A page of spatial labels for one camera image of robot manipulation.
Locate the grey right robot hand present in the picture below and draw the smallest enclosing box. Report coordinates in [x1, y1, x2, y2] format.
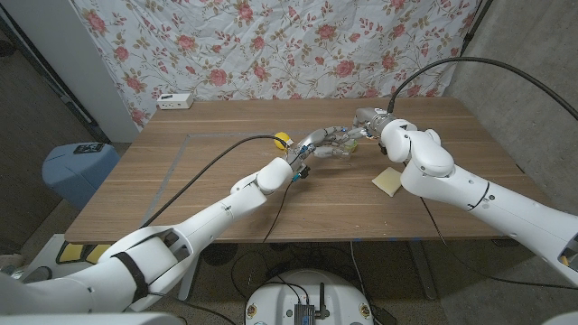
[345, 107, 397, 140]

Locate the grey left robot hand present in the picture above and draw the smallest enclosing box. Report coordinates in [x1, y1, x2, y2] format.
[286, 125, 358, 173]

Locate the clear medicine bottle white cap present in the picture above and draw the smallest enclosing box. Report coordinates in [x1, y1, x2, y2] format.
[329, 135, 356, 160]

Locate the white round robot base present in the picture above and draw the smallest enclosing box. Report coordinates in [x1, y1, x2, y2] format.
[243, 269, 375, 325]

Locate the yellow toy lemon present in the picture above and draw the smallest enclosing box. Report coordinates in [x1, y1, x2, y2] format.
[273, 131, 293, 151]

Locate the floral print backdrop cloth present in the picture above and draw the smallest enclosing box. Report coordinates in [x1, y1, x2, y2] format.
[70, 0, 483, 131]

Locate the black stand pole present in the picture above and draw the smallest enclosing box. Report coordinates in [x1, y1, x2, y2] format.
[459, 0, 494, 58]

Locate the white power strip box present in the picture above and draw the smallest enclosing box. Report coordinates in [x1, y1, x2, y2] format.
[156, 92, 195, 111]

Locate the grey table leg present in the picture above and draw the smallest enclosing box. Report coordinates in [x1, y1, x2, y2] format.
[408, 241, 439, 302]

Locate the black antenna module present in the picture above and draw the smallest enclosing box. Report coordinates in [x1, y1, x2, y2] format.
[294, 283, 331, 325]

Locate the white table leg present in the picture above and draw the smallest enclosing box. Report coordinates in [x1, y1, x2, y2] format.
[178, 259, 202, 302]

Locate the black flat device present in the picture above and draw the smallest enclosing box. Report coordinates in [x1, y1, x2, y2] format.
[72, 142, 106, 155]

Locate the blue grey bin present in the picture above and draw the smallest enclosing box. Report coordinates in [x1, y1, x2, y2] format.
[41, 142, 121, 211]

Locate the yellow black floor sticker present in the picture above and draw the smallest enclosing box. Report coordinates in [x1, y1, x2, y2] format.
[55, 241, 112, 265]

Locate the grey white sneaker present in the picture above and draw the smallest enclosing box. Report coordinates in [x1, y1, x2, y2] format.
[20, 265, 53, 283]

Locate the left arm thick black cable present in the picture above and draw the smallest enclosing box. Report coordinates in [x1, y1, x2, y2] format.
[140, 134, 293, 229]

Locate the arm thick black cable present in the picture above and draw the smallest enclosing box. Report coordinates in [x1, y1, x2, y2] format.
[140, 134, 293, 229]
[387, 56, 578, 122]

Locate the left wrist thin black cable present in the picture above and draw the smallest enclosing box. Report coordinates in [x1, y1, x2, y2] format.
[261, 179, 295, 245]

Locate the wrist thin black cable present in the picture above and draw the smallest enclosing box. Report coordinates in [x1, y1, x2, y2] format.
[261, 179, 295, 245]
[418, 194, 578, 291]

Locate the right arm thick black cable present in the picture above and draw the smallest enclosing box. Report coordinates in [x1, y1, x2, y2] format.
[387, 56, 578, 122]

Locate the grey floor cable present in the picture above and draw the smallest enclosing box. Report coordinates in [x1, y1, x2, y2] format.
[350, 241, 376, 313]

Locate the black looped floor cable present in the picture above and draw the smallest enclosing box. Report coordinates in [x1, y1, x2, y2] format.
[229, 250, 312, 312]

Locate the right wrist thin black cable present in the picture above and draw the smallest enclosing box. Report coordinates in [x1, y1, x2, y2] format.
[418, 194, 578, 291]

